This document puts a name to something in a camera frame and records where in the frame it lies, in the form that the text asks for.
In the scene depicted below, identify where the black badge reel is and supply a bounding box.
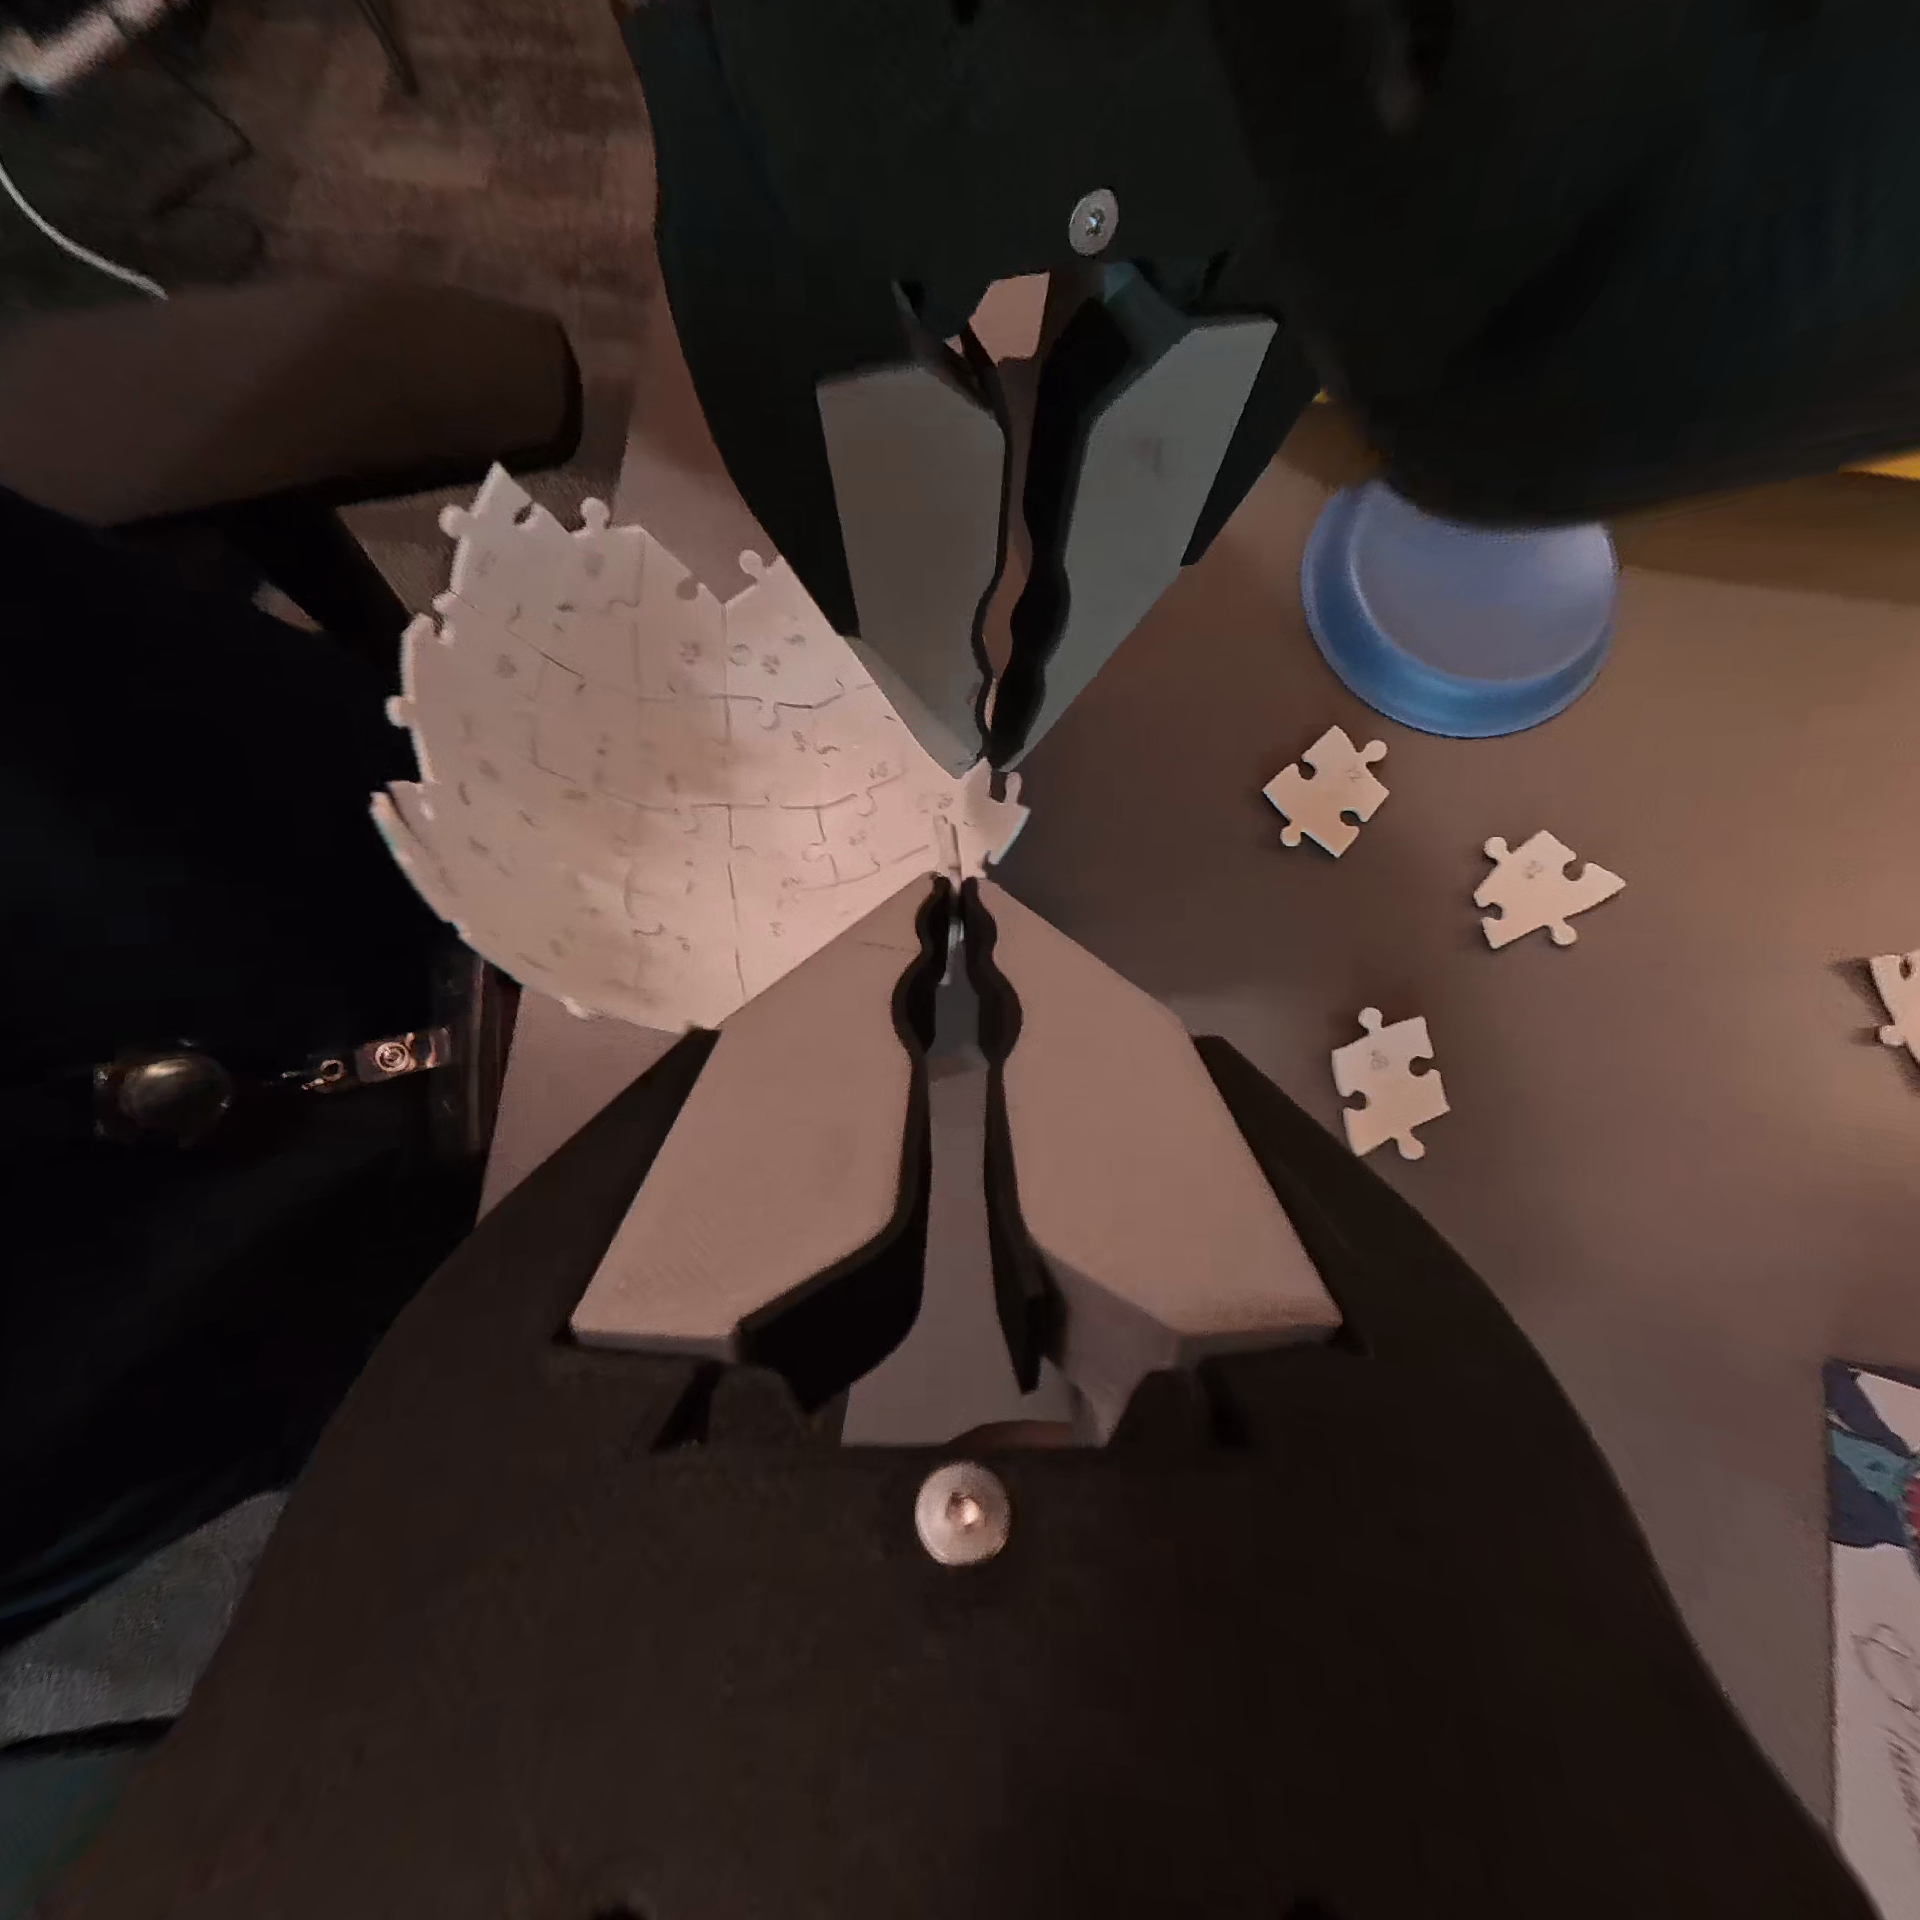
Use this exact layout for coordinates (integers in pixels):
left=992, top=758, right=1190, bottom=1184
left=91, top=1025, right=457, bottom=1150

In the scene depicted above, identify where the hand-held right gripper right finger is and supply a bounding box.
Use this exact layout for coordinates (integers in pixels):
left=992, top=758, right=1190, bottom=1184
left=960, top=881, right=1346, bottom=1443

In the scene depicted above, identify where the grey mesh office chair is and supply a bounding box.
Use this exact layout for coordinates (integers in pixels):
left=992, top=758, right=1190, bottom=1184
left=0, top=1485, right=326, bottom=1747

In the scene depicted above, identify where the blue round plastic stand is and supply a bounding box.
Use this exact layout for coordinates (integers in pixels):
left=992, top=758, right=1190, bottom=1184
left=1299, top=478, right=1626, bottom=742

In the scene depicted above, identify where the printed paper leaflet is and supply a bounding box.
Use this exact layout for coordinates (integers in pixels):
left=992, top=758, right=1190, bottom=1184
left=1821, top=1358, right=1920, bottom=1915

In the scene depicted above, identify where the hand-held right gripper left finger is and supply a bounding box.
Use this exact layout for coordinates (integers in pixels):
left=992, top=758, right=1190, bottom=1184
left=572, top=880, right=954, bottom=1416

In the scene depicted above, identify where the person's torso in dark clothing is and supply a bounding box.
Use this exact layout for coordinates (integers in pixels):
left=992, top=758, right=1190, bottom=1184
left=0, top=486, right=517, bottom=1629

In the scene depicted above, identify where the blue and white puzzle ball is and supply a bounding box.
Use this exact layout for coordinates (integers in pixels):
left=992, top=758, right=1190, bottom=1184
left=368, top=464, right=978, bottom=1038

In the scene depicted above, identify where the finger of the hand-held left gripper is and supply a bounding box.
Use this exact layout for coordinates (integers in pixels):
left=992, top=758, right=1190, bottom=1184
left=818, top=349, right=1016, bottom=759
left=992, top=297, right=1281, bottom=769

